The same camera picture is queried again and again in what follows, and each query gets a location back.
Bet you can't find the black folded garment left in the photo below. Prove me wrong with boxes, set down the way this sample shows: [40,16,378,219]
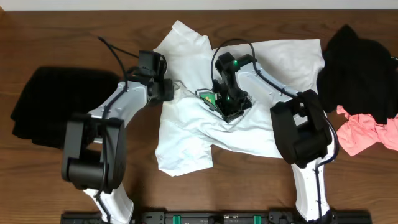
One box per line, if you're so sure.
[11,67,120,149]

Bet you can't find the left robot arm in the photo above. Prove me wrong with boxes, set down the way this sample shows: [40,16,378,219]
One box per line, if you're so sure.
[62,75,174,223]

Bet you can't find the white printed t-shirt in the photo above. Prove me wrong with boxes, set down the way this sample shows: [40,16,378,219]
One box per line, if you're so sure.
[155,21,325,176]

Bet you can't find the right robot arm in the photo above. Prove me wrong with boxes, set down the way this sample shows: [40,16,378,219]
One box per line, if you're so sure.
[211,52,337,223]

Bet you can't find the pink garment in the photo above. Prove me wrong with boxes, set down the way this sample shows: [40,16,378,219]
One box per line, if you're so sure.
[336,105,397,156]

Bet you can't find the black garment right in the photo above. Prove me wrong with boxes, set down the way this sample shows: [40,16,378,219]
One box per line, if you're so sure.
[317,25,397,124]

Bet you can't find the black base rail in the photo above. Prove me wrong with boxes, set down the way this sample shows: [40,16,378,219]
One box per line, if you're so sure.
[60,208,373,224]

